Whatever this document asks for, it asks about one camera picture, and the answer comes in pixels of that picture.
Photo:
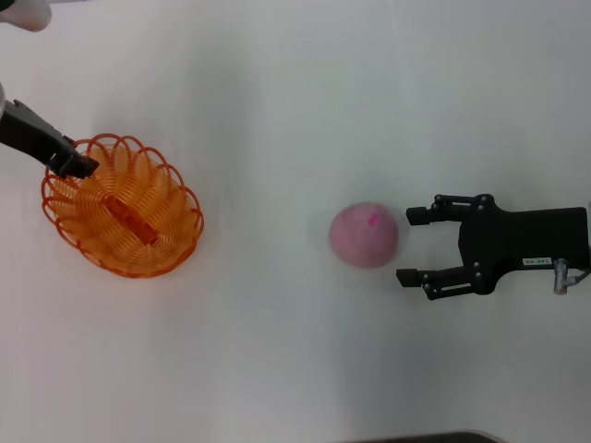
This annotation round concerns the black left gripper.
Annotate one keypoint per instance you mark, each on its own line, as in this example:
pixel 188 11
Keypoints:
pixel 32 134

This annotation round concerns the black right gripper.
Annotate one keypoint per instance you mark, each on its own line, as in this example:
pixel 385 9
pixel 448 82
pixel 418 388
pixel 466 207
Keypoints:
pixel 522 240

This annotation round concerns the pink peach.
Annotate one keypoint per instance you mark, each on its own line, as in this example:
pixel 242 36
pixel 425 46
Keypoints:
pixel 360 240

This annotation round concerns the orange woven plastic basket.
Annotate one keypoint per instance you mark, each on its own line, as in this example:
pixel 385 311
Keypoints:
pixel 134 221

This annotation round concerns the dark rounded robot base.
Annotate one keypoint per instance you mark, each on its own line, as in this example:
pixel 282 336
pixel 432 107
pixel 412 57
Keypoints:
pixel 429 438

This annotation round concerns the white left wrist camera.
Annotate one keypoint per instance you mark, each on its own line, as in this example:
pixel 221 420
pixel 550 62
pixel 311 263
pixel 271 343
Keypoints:
pixel 23 11

